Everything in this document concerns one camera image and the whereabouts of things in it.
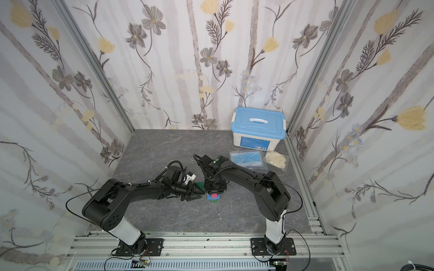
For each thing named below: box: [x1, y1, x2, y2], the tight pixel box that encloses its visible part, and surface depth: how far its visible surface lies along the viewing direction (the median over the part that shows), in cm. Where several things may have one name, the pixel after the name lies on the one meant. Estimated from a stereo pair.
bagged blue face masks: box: [229, 149, 269, 170], surface depth 107 cm
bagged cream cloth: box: [264, 150, 289, 172], surface depth 106 cm
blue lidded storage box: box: [230, 106, 287, 152], surface depth 104 cm
